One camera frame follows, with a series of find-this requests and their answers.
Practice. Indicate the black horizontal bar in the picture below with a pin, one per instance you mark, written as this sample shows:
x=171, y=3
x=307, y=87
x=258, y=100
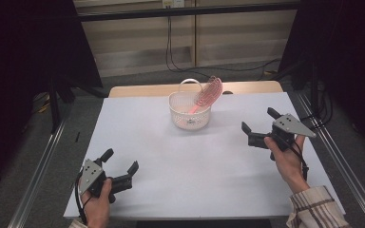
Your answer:
x=171, y=12

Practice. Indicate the white plastic basket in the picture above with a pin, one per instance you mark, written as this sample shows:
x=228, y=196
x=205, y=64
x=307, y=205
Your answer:
x=183, y=122

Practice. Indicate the metal floor rail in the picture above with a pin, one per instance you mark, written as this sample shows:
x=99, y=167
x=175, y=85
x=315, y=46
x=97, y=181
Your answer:
x=41, y=167
x=345, y=161

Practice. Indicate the pink hairbrush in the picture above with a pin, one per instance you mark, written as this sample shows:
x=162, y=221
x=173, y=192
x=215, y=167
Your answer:
x=209, y=91

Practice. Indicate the person's right hand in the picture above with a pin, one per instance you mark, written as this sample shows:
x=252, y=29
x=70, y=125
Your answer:
x=290, y=164

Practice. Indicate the beige wooden shelf unit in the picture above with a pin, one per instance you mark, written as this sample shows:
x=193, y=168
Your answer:
x=234, y=38

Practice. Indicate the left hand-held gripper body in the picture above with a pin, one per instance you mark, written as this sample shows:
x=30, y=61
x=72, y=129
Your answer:
x=92, y=177

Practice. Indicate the black curtain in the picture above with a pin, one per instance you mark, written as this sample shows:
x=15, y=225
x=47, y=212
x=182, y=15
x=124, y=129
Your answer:
x=351, y=47
x=19, y=63

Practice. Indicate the small black stick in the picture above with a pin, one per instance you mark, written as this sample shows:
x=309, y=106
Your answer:
x=77, y=136

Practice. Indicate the person's left hand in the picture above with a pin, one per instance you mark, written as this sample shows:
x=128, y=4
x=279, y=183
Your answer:
x=96, y=212

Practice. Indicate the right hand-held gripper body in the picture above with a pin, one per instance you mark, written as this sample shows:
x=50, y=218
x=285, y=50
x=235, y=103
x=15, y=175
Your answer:
x=293, y=125

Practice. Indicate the white wall socket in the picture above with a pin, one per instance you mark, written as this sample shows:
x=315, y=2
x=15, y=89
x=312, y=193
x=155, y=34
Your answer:
x=172, y=3

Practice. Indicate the black metal stand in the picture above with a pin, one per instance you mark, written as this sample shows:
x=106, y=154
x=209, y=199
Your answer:
x=314, y=95
x=54, y=107

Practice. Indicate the white table cover sheet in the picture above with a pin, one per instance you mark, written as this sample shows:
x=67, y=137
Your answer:
x=171, y=164

